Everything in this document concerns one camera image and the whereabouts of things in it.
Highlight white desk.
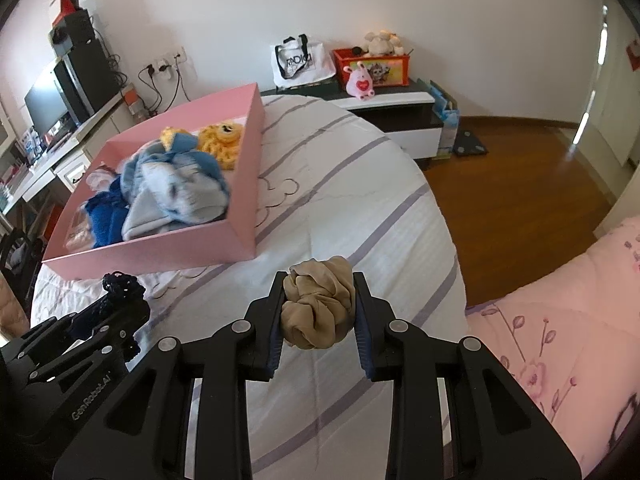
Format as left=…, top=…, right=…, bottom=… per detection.
left=0, top=92, right=131, bottom=241

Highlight red white box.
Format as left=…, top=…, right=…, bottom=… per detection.
left=50, top=0, right=82, bottom=28

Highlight white striped quilt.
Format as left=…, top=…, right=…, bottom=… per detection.
left=30, top=94, right=468, bottom=480

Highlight orange storage box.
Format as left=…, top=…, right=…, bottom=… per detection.
left=42, top=205, right=66, bottom=241

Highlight clear plastic bag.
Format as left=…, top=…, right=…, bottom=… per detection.
left=64, top=207, right=96, bottom=253

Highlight white tote bag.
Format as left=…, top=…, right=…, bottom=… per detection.
left=272, top=34, right=337, bottom=88

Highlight dark bathroom scale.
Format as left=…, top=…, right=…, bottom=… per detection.
left=452, top=130, right=488, bottom=157

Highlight white blue baby cloth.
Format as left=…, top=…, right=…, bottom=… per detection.
left=150, top=152, right=232, bottom=225

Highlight white wall sockets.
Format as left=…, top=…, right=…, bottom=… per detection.
left=145, top=47, right=187, bottom=77

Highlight beige cloth bundle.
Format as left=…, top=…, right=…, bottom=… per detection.
left=279, top=255, right=357, bottom=351

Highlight black power cable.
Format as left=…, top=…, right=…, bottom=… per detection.
left=137, top=62, right=191, bottom=111

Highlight pink cardboard box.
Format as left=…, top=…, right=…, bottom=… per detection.
left=41, top=82, right=266, bottom=281

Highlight black computer monitor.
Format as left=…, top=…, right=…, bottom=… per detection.
left=24, top=67, right=68, bottom=136

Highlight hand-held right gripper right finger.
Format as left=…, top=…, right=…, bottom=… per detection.
left=350, top=271, right=583, bottom=480

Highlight pink plush toy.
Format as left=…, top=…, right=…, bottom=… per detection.
left=346, top=60, right=377, bottom=100

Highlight dark navy crocheted piece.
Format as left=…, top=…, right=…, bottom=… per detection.
left=101, top=270, right=151, bottom=311

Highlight pink floral blanket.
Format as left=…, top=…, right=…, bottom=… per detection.
left=465, top=215, right=640, bottom=480

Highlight black box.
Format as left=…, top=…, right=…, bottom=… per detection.
left=48, top=8, right=96, bottom=58

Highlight cream plush toy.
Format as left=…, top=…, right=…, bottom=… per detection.
left=361, top=30, right=405, bottom=57

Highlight blue white packet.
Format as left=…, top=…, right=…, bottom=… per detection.
left=22, top=127, right=43, bottom=166

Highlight black computer tower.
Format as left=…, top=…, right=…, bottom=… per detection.
left=52, top=37, right=123, bottom=126

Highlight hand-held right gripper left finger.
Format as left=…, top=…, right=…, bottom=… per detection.
left=52, top=270, right=291, bottom=480

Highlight orange toy box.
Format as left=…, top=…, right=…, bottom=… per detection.
left=332, top=47, right=411, bottom=88

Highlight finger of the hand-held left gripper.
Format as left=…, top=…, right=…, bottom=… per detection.
left=25, top=300, right=151, bottom=346
left=27, top=332, right=143, bottom=386

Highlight blue knitted hat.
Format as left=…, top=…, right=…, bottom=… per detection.
left=82, top=175, right=133, bottom=250

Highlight black chair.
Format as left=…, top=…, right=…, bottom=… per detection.
left=0, top=227, right=43, bottom=311

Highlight blue packets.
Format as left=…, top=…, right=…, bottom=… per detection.
left=429, top=79, right=461, bottom=156

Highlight white desk drawer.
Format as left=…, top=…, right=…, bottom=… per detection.
left=55, top=160, right=86, bottom=188

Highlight pink white cloth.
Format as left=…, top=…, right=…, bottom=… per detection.
left=85, top=162, right=121, bottom=193

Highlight black white media cabinet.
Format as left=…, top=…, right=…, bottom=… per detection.
left=260, top=77, right=443, bottom=161

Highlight orange white device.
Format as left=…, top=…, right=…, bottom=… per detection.
left=122, top=85, right=143, bottom=116

